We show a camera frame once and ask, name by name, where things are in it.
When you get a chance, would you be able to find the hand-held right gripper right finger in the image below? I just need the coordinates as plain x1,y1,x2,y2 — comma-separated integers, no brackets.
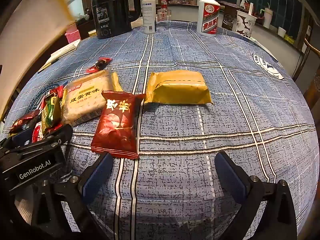
214,151,298,240

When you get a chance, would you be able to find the white spray bottle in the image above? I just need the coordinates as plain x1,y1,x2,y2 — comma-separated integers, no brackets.
141,0,157,34

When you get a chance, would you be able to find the black electric kettle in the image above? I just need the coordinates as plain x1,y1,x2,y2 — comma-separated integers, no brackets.
90,0,142,40

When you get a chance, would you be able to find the white cup with straw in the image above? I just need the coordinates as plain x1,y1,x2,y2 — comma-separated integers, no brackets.
260,3,273,29

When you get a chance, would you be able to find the bright red candy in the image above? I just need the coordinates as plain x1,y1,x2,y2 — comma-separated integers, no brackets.
31,121,44,143

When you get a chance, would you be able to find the wooden chair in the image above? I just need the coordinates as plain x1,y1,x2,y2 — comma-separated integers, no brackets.
291,37,320,110

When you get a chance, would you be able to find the gold foil packet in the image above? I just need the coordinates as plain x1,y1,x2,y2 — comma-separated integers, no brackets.
144,70,213,105

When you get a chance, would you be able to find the dark red candy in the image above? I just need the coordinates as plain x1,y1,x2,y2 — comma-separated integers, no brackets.
9,109,42,133

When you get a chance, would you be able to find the white liquor bottle red label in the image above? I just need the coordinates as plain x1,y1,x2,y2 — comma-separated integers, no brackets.
196,0,221,37

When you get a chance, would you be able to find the patterned paper cup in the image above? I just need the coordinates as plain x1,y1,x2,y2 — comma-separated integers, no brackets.
232,2,257,38

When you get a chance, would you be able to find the pale yellow biscuit packet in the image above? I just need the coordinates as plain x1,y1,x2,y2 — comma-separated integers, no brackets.
61,70,123,127

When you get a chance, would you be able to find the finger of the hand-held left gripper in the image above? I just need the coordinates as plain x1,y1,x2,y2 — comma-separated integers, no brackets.
40,124,74,147
0,127,34,154

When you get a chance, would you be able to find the white notebook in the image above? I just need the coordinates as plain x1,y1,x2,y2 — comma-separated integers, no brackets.
50,39,81,63

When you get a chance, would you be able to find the dark red snack packet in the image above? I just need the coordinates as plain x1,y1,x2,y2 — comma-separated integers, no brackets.
90,90,146,160

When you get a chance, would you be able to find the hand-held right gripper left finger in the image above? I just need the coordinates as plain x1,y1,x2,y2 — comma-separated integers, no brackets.
15,152,115,240

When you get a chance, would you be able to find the small clear liquor bottle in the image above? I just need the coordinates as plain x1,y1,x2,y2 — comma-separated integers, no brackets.
157,0,172,22

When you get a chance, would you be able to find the brown gift box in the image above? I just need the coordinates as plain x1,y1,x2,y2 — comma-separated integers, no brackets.
220,1,247,32

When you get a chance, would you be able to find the yellow pen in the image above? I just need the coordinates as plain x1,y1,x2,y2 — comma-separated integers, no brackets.
37,55,66,73

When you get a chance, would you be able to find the red and black candy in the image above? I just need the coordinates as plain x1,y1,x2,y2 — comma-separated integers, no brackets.
86,57,113,73

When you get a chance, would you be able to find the green candy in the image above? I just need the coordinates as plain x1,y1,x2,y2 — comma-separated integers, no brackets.
41,94,62,134

